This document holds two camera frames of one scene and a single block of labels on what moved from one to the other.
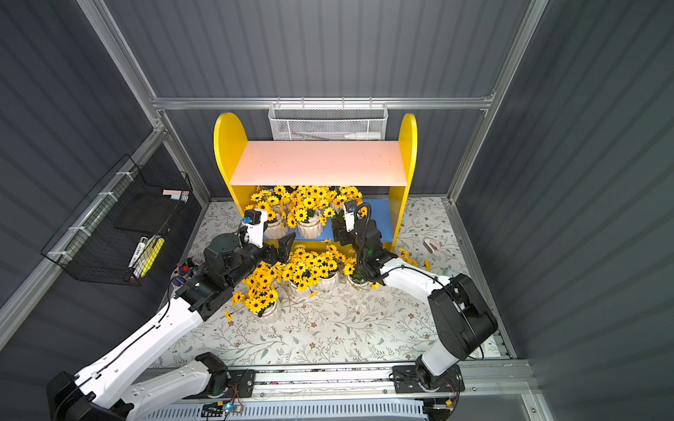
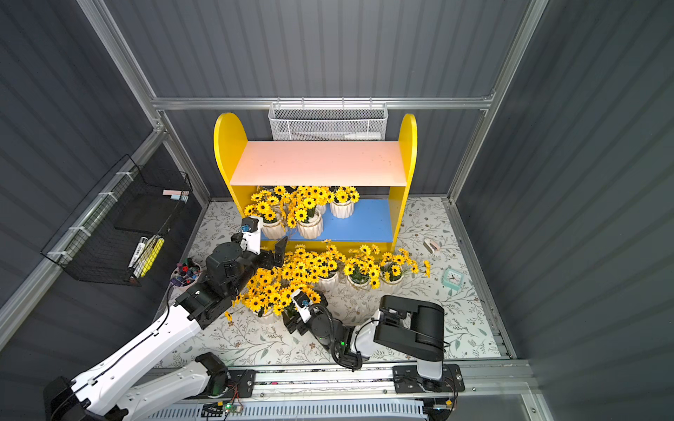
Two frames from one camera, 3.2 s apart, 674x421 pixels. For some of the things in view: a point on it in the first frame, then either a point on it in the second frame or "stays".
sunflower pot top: x=326 y=267 stays
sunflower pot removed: x=258 y=292 stays
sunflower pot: x=354 y=278 stays
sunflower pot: x=337 y=196 → x=283 y=301
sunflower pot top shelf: x=302 y=270 stays
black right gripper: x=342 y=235 → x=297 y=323
